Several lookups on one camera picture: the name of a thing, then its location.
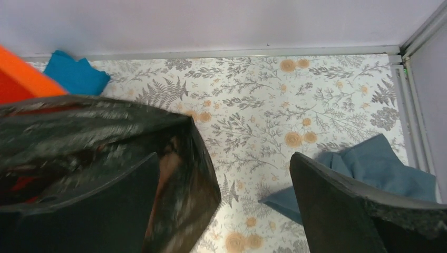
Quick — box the blue cloth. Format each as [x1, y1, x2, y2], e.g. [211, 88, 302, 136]
[44, 50, 110, 96]

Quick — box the floral table mat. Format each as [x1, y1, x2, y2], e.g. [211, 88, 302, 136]
[90, 54, 408, 252]

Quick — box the grey-blue cloth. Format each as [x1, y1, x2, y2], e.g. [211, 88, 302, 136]
[259, 134, 437, 226]

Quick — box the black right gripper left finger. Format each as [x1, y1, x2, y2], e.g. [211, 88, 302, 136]
[1, 153, 160, 252]

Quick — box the black trash bag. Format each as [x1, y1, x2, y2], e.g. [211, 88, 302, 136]
[1, 95, 221, 252]

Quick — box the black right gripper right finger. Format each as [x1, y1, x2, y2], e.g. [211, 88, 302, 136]
[289, 152, 446, 252]

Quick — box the orange plastic trash bin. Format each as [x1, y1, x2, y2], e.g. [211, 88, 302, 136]
[1, 46, 68, 104]

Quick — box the right aluminium frame post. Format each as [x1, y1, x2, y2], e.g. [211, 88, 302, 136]
[393, 1, 446, 203]

